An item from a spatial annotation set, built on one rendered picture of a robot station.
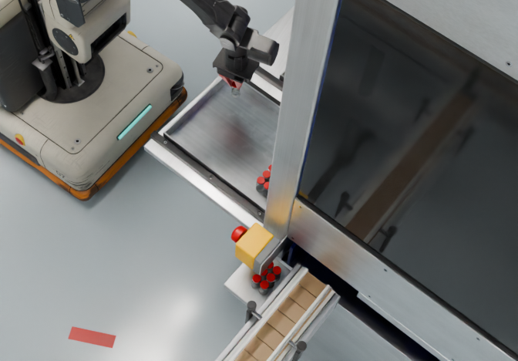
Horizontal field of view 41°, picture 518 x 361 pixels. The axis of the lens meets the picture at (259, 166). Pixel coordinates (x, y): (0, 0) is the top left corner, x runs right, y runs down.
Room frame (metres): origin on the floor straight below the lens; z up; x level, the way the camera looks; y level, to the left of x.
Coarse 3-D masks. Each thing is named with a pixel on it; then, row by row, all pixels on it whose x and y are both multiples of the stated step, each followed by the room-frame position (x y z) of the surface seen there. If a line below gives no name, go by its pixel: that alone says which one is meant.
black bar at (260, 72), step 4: (260, 68) 1.16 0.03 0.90; (256, 72) 1.15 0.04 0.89; (260, 72) 1.15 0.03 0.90; (264, 72) 1.15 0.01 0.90; (268, 72) 1.15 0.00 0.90; (260, 76) 1.15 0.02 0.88; (264, 76) 1.14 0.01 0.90; (268, 76) 1.14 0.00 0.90; (272, 76) 1.14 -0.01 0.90; (268, 80) 1.13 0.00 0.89; (272, 80) 1.12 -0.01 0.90; (276, 80) 1.13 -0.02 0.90; (280, 80) 1.13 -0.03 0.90; (272, 84) 1.12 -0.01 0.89; (276, 84) 1.11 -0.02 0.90; (280, 84) 1.11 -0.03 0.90; (280, 88) 1.11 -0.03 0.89
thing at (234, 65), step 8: (224, 56) 1.04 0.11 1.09; (232, 56) 1.03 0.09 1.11; (240, 56) 1.02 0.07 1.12; (216, 64) 1.03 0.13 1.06; (224, 64) 1.04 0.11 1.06; (232, 64) 1.02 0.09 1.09; (240, 64) 1.02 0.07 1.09; (248, 64) 1.04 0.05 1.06; (256, 64) 1.05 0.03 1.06; (232, 72) 1.01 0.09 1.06; (240, 72) 1.02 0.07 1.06; (248, 72) 1.02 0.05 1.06; (248, 80) 1.00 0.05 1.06
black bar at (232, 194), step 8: (152, 136) 0.91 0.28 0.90; (160, 136) 0.91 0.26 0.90; (160, 144) 0.89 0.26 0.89; (168, 144) 0.89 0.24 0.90; (176, 152) 0.87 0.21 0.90; (184, 160) 0.85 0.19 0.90; (192, 160) 0.85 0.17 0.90; (192, 168) 0.83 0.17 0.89; (200, 168) 0.83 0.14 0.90; (200, 176) 0.82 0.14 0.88; (208, 176) 0.81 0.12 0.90; (216, 184) 0.79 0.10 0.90; (224, 184) 0.79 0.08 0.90; (224, 192) 0.77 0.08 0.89; (232, 192) 0.77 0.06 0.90; (232, 200) 0.76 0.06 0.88; (240, 200) 0.75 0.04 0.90; (248, 208) 0.73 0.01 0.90; (256, 208) 0.73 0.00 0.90; (256, 216) 0.72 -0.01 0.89
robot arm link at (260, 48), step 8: (248, 32) 1.04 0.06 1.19; (256, 32) 1.04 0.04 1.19; (224, 40) 0.99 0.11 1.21; (232, 40) 0.99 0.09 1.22; (248, 40) 1.02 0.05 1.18; (256, 40) 1.02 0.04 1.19; (264, 40) 1.02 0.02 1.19; (272, 40) 1.02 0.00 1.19; (232, 48) 0.99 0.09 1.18; (248, 48) 1.00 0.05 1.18; (256, 48) 1.00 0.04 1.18; (264, 48) 1.00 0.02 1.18; (272, 48) 1.01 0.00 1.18; (248, 56) 1.01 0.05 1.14; (256, 56) 1.00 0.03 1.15; (264, 56) 1.00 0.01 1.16; (272, 56) 1.00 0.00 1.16; (272, 64) 1.00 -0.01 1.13
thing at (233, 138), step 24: (216, 96) 1.06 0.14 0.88; (240, 96) 1.07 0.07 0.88; (264, 96) 1.06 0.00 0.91; (192, 120) 0.98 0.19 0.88; (216, 120) 0.99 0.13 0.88; (240, 120) 1.00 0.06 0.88; (264, 120) 1.00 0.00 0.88; (192, 144) 0.91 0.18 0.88; (216, 144) 0.91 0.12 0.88; (240, 144) 0.92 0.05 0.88; (264, 144) 0.93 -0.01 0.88; (216, 168) 0.84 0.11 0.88; (240, 168) 0.85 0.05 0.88; (264, 168) 0.86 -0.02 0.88; (240, 192) 0.77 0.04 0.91
